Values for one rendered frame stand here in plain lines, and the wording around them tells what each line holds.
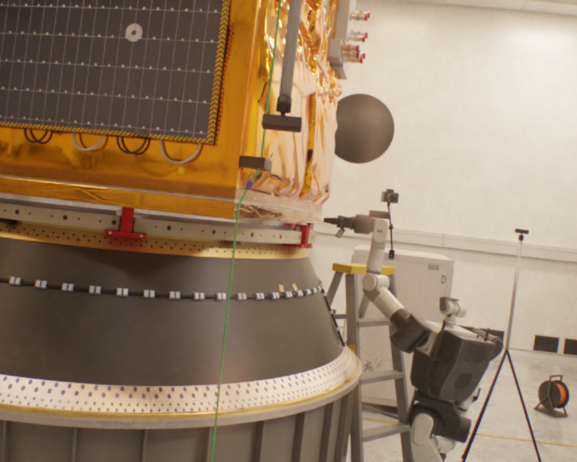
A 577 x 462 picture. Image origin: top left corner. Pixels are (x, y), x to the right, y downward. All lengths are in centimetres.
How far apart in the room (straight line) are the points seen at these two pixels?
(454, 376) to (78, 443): 157
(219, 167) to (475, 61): 875
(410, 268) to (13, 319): 440
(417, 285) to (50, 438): 445
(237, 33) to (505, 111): 861
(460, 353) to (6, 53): 202
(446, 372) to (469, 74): 782
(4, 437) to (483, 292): 873
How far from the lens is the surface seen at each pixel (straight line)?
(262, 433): 206
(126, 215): 198
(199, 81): 171
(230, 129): 171
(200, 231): 206
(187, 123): 170
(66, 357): 193
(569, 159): 1031
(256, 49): 177
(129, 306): 197
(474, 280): 1000
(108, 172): 182
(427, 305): 593
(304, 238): 244
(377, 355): 599
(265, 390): 207
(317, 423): 234
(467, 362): 278
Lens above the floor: 178
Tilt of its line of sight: 2 degrees down
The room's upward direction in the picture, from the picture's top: 6 degrees clockwise
